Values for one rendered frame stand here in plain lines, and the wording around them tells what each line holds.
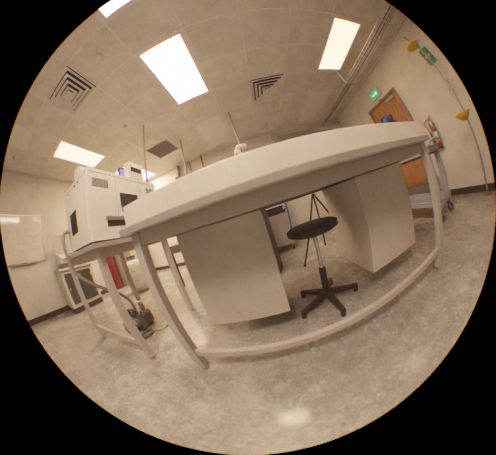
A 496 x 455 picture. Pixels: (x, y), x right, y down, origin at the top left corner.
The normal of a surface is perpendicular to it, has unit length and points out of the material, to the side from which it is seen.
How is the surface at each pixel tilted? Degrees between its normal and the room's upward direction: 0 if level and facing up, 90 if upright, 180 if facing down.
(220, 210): 90
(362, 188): 90
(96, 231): 90
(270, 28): 180
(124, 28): 180
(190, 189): 90
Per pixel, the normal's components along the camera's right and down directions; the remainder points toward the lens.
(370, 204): -0.10, -0.04
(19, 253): 0.95, -0.31
